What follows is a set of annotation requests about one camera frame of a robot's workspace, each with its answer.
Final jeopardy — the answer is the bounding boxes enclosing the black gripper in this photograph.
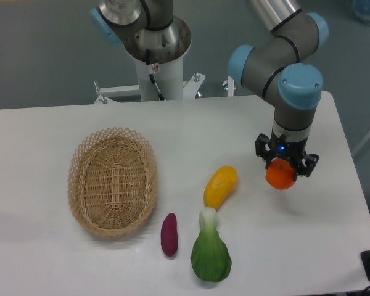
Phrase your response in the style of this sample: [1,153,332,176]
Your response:
[255,126,319,181]

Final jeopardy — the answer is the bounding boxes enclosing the orange fruit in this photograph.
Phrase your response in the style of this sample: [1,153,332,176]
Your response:
[265,158,295,190]

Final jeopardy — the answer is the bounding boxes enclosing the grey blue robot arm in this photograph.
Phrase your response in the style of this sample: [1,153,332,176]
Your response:
[90,1,329,177]

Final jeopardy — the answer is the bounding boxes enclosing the yellow toy fruit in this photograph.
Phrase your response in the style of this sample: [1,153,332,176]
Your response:
[203,165,238,211]

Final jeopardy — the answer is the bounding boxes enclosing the green bok choy toy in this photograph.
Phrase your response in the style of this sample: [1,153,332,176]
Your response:
[190,207,232,282]

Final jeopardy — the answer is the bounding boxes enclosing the purple sweet potato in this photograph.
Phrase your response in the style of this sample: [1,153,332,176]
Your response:
[160,213,178,257]

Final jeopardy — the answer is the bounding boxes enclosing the blue object top right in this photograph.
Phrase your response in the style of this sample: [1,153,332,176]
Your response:
[352,0,370,26]

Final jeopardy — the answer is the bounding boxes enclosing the woven wicker basket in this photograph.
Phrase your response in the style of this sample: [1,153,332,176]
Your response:
[67,128,158,238]

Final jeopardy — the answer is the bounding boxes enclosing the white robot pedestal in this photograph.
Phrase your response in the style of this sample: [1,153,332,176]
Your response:
[93,18,238,104]

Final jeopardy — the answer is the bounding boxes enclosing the black cable on pedestal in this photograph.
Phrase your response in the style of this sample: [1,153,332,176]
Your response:
[145,48,167,101]

